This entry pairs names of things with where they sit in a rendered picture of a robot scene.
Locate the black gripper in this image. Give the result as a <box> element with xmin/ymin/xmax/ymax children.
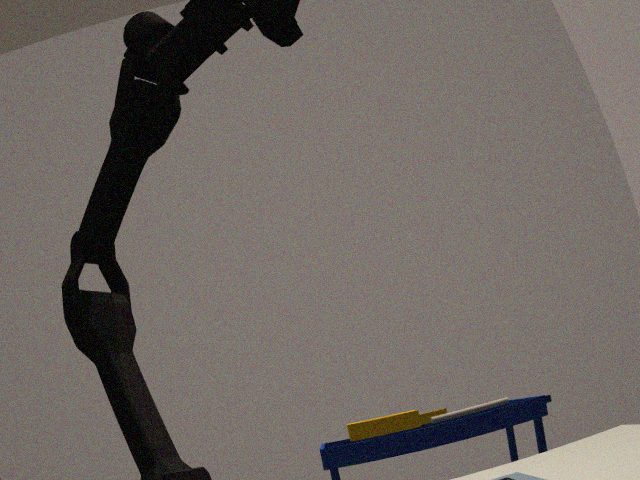
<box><xmin>178</xmin><ymin>0</ymin><xmax>303</xmax><ymax>56</ymax></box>

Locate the clear l-shaped low wall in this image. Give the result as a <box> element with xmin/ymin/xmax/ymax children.
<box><xmin>492</xmin><ymin>472</ymin><xmax>547</xmax><ymax>480</ymax></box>

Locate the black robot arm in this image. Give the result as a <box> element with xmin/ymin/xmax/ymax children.
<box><xmin>62</xmin><ymin>11</ymin><xmax>212</xmax><ymax>480</ymax></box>

